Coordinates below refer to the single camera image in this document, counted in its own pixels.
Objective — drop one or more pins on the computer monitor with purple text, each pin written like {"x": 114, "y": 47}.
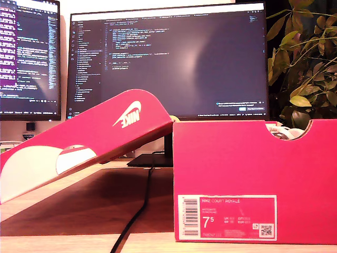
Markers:
{"x": 29, "y": 66}

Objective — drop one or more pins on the small green box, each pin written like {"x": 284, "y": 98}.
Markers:
{"x": 6, "y": 148}

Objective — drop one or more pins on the small black device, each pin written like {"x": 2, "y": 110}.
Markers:
{"x": 30, "y": 126}

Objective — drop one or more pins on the green leafy houseplant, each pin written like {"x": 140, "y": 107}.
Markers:
{"x": 302, "y": 52}

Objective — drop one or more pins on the large computer monitor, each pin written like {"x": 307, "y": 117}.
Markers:
{"x": 168, "y": 66}

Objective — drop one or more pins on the dark shield badge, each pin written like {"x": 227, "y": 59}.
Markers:
{"x": 27, "y": 136}

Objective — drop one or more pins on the red Nike shoebox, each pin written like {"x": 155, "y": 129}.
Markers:
{"x": 237, "y": 163}

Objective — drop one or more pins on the white shoe with paper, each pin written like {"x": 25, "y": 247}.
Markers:
{"x": 285, "y": 132}

